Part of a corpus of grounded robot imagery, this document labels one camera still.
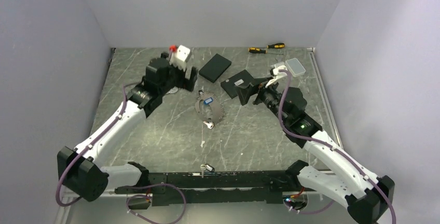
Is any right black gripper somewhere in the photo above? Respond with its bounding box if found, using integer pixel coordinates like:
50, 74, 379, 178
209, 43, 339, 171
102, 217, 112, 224
234, 77, 288, 124

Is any large metal keyring with keys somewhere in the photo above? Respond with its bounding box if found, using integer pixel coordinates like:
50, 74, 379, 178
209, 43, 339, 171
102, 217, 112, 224
195, 90, 225, 129

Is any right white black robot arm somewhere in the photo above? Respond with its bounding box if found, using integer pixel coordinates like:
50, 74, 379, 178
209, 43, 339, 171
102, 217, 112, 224
233, 78, 396, 223

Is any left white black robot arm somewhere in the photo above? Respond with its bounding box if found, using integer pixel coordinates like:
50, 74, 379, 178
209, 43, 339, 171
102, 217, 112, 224
55, 47, 198, 207

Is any large chrome wrench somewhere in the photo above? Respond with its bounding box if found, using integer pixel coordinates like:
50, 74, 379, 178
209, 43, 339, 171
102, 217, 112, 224
166, 87, 179, 95

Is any translucent white plastic case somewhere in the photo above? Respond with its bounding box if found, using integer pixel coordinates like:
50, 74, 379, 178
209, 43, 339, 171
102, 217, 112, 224
285, 58, 306, 77

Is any black box with label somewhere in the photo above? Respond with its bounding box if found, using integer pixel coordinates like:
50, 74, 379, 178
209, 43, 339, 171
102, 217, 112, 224
221, 69, 254, 99

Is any lower orange black screwdriver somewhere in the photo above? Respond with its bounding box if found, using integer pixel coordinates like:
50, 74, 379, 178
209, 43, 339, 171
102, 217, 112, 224
248, 47, 282, 54

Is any orange black screwdriver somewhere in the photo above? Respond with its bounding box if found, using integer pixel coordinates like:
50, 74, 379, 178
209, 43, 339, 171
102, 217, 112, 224
265, 43, 285, 49
248, 47, 282, 54

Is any upper orange black screwdriver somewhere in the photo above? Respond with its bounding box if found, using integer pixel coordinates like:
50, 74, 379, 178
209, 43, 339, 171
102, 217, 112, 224
265, 43, 285, 49

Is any plain black box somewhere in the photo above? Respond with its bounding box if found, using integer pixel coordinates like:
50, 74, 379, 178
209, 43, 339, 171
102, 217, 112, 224
199, 53, 232, 83

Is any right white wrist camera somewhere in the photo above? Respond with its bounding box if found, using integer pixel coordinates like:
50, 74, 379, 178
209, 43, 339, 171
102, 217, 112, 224
265, 62, 287, 88

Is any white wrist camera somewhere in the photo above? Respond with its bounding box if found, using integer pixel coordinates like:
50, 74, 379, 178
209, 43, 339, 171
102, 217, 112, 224
169, 45, 191, 71
265, 62, 287, 88

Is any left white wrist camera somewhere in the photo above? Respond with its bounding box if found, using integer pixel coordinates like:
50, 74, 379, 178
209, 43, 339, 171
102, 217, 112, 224
169, 45, 191, 71

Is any black base frame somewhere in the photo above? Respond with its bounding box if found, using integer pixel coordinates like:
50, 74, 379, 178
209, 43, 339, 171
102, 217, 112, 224
114, 170, 309, 206

